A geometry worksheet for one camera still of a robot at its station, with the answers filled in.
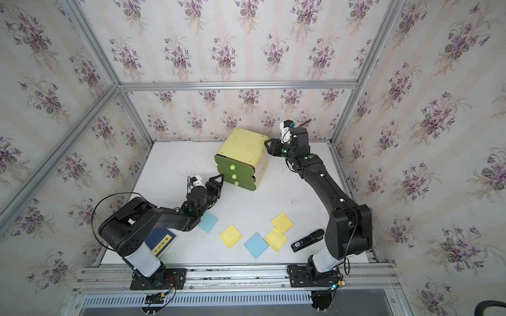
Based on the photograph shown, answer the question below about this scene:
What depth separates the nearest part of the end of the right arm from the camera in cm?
73

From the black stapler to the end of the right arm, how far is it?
36 cm

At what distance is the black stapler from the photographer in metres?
0.80

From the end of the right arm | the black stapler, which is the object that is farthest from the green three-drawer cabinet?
the black stapler

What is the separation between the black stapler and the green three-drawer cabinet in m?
0.32

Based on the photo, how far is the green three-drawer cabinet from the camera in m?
Result: 0.84
